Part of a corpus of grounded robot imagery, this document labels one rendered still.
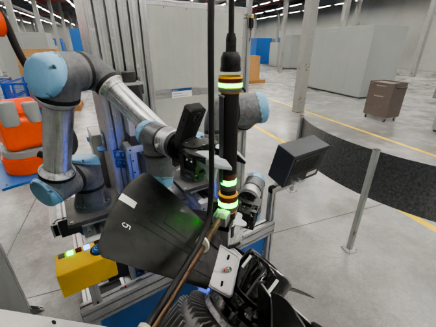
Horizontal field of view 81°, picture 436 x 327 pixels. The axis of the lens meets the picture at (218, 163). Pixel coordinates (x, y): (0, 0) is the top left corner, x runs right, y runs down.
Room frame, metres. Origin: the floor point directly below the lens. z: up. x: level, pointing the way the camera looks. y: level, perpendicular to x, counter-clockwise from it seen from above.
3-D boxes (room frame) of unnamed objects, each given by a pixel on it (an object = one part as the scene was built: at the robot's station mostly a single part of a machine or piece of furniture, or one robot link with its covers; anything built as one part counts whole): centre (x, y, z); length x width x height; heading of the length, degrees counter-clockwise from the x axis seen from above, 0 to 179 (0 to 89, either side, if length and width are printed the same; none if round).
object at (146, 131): (0.68, 0.17, 1.44); 0.11 x 0.08 x 0.09; 44
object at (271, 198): (1.07, -0.26, 0.96); 0.03 x 0.03 x 0.20; 34
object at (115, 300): (0.83, 0.09, 0.82); 0.90 x 0.04 x 0.08; 124
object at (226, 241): (0.47, -0.02, 1.31); 0.09 x 0.07 x 0.10; 159
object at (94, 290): (0.61, 0.42, 0.92); 0.03 x 0.03 x 0.12; 34
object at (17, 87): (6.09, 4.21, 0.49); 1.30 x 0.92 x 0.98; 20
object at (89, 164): (0.94, 0.55, 1.20); 0.13 x 0.12 x 0.14; 160
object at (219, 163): (0.47, 0.01, 1.44); 0.09 x 0.03 x 0.06; 35
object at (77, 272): (0.61, 0.42, 1.02); 0.16 x 0.10 x 0.11; 124
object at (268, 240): (1.07, -0.26, 0.39); 0.04 x 0.04 x 0.78; 34
